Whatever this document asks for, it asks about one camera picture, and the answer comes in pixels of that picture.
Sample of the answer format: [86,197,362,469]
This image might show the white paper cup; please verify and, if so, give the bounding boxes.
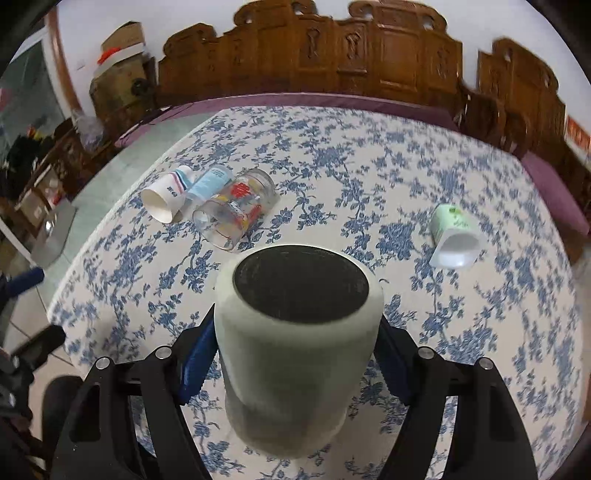
[140,166,194,224]

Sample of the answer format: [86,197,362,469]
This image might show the pale green steel tumbler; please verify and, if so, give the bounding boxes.
[214,244,385,458]

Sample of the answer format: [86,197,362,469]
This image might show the carved wooden sofa bench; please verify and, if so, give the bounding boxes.
[144,1,466,130]

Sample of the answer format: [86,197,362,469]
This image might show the stacked cardboard boxes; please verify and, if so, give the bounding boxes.
[89,21,155,139]

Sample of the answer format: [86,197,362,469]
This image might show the carved wooden armchair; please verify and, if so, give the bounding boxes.
[456,37,590,263]

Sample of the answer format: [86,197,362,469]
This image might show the clear plastic cup blue label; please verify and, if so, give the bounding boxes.
[185,165,233,204]

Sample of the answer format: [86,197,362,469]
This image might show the purple sofa cushion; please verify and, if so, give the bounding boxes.
[114,91,461,149]

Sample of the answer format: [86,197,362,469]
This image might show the red box on side table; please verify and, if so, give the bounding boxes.
[565,115,590,157]

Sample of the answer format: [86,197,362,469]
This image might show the blue floral tablecloth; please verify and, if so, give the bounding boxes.
[48,107,583,479]

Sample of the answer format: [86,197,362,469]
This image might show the small green white cup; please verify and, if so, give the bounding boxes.
[430,204,485,270]

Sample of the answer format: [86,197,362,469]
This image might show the purple armchair cushion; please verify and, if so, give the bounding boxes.
[521,151,590,236]

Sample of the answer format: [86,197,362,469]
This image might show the printed glass cup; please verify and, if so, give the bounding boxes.
[191,168,279,251]

